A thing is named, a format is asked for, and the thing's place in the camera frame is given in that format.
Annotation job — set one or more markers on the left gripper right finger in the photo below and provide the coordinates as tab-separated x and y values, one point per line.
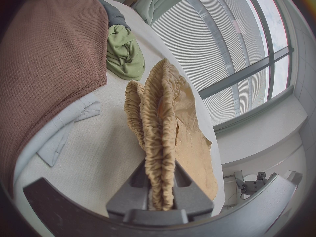
190	196

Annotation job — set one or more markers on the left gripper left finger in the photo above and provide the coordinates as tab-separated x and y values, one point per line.
128	194

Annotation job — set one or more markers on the tan shorts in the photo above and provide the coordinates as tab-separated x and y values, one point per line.
158	122

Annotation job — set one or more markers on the bed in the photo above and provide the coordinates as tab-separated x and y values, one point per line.
106	142

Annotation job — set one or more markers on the pale blue garment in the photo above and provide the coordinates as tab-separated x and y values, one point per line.
64	122

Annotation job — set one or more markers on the green garment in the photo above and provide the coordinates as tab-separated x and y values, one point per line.
126	55

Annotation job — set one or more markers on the window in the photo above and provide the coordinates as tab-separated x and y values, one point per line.
222	48

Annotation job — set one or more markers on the brown shorts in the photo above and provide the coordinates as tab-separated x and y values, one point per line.
54	58

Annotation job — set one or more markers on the dark grey garment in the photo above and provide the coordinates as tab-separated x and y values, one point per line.
113	11

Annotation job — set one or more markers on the blue-green curtain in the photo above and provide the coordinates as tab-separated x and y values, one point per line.
158	1

